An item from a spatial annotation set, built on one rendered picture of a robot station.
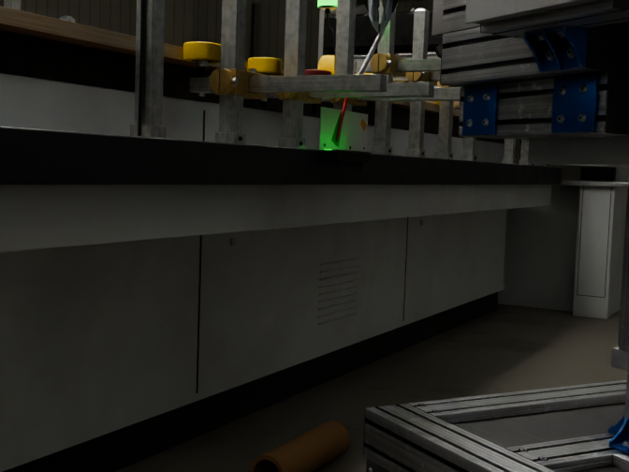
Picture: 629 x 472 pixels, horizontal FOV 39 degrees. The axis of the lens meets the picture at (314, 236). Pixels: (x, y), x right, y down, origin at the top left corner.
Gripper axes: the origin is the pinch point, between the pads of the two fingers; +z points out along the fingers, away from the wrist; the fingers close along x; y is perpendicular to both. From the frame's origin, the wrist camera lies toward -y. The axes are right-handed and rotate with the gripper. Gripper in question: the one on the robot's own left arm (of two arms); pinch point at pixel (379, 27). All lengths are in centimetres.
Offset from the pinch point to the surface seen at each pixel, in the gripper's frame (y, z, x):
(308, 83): 50, 19, -10
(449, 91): 6.7, 15.7, 17.8
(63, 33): 72, 13, -50
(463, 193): -91, 42, 25
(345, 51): 1.9, 6.1, -7.9
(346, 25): 1.9, -0.1, -8.0
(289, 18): 24.8, 2.2, -18.2
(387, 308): -83, 82, 1
